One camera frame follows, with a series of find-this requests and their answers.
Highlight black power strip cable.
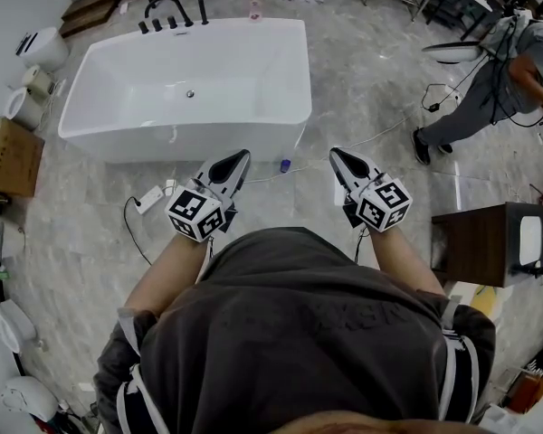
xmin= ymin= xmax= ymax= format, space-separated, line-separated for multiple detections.
xmin=123 ymin=195 xmax=154 ymax=267

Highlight white power strip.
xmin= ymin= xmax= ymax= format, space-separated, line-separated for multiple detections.
xmin=134 ymin=185 xmax=167 ymax=215

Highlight grey harness strap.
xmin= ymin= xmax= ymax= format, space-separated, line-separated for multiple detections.
xmin=437 ymin=296 xmax=481 ymax=424
xmin=116 ymin=363 xmax=168 ymax=434

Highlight white toilet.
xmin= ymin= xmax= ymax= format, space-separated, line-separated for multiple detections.
xmin=21 ymin=26 xmax=71 ymax=72

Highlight large white tub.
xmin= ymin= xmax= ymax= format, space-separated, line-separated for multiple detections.
xmin=57 ymin=17 xmax=312 ymax=165

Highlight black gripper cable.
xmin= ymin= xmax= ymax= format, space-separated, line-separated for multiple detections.
xmin=354 ymin=225 xmax=371 ymax=262

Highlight large brown cardboard box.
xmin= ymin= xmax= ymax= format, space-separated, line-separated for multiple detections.
xmin=0 ymin=116 xmax=45 ymax=198

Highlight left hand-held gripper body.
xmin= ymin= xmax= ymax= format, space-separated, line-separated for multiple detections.
xmin=165 ymin=176 xmax=239 ymax=244

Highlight person's dark grey shirt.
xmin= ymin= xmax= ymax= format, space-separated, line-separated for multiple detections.
xmin=92 ymin=226 xmax=498 ymax=434

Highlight black power adapter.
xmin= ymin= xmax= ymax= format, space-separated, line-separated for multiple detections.
xmin=421 ymin=82 xmax=463 ymax=113

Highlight white round appliance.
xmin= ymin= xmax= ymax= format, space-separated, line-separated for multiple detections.
xmin=0 ymin=375 xmax=59 ymax=424

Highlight white urinal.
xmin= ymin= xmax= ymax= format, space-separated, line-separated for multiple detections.
xmin=3 ymin=87 xmax=45 ymax=131

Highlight person's left forearm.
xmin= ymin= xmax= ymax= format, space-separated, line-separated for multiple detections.
xmin=123 ymin=231 xmax=212 ymax=321

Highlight small retro television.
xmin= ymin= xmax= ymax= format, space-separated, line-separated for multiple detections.
xmin=506 ymin=203 xmax=543 ymax=278

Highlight thin white cable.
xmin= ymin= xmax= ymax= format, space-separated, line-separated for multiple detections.
xmin=243 ymin=122 xmax=420 ymax=184

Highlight person's right forearm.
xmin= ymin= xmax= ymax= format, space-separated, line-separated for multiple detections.
xmin=368 ymin=226 xmax=445 ymax=297

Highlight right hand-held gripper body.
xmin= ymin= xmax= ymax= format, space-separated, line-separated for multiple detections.
xmin=342 ymin=173 xmax=413 ymax=235

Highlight wooden steps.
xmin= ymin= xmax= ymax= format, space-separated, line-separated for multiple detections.
xmin=60 ymin=0 xmax=124 ymax=40

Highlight dark wooden cabinet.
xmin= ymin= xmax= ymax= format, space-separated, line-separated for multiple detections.
xmin=431 ymin=201 xmax=543 ymax=289

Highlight oval wash basin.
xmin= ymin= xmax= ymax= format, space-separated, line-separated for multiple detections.
xmin=422 ymin=42 xmax=482 ymax=65

